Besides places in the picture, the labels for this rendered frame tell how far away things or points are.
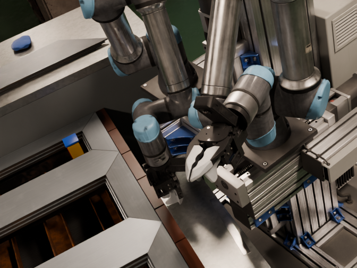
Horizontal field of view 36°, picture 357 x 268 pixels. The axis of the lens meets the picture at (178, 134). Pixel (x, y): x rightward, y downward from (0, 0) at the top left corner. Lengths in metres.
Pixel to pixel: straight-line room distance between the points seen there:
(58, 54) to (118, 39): 0.74
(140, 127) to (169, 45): 0.26
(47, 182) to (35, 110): 0.36
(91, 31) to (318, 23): 1.15
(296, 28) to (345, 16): 0.55
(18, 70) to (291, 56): 1.41
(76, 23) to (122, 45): 0.95
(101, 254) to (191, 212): 0.41
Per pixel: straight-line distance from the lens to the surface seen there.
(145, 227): 1.88
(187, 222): 2.07
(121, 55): 1.93
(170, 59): 1.65
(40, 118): 2.46
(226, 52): 1.38
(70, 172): 2.22
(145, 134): 1.59
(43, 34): 2.83
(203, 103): 1.11
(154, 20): 1.64
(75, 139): 2.30
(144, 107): 1.69
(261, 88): 1.26
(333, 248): 2.49
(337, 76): 2.06
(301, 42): 1.47
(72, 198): 2.14
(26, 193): 2.23
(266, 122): 1.32
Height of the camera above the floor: 2.20
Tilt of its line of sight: 38 degrees down
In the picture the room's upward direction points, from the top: 19 degrees counter-clockwise
